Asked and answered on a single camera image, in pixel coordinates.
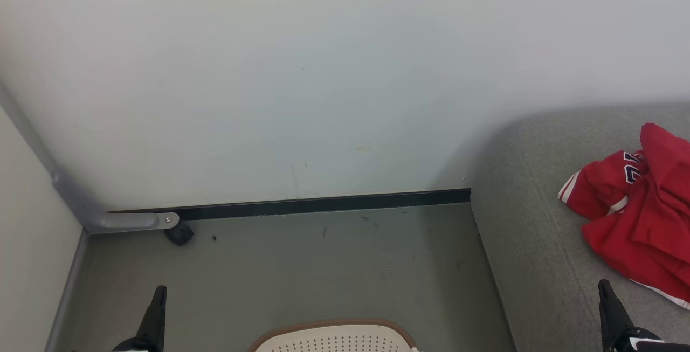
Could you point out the black wall baseboard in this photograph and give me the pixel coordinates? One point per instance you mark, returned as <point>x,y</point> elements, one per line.
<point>323,204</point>

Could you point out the red garment with white trim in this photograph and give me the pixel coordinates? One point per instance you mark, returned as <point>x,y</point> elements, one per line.
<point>657,222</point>

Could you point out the black caster wheel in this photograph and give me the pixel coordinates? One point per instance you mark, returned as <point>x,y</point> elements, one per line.
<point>179,234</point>

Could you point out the grey wall skirting strip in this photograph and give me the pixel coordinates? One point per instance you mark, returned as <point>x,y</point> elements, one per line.
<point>67,298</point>

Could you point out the cream perforated laundry basket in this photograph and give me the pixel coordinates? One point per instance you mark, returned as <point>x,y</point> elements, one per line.
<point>334,338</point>

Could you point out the grey metal frame tube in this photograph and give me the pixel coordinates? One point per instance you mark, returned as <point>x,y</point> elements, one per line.
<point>126,220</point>

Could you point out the grey fabric sofa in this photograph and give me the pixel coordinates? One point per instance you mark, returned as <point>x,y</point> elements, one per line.
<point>528,244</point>

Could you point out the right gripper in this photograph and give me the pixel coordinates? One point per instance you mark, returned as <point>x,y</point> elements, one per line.
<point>641,343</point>

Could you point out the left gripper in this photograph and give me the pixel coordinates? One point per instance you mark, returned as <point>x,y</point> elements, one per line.
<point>132,346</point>

